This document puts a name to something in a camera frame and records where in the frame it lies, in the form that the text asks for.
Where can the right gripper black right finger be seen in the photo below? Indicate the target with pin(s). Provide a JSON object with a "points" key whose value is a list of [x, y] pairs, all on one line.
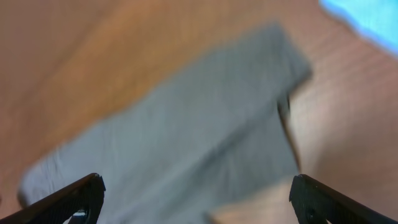
{"points": [[315, 202]]}

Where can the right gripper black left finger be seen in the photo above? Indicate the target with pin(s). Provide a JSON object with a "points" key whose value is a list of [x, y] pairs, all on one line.
{"points": [[79, 202]]}

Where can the grey shorts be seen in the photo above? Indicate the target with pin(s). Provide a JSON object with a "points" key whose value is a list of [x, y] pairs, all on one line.
{"points": [[208, 136]]}

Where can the light blue garment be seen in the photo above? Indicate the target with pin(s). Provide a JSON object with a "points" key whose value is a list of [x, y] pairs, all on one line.
{"points": [[375, 20]]}

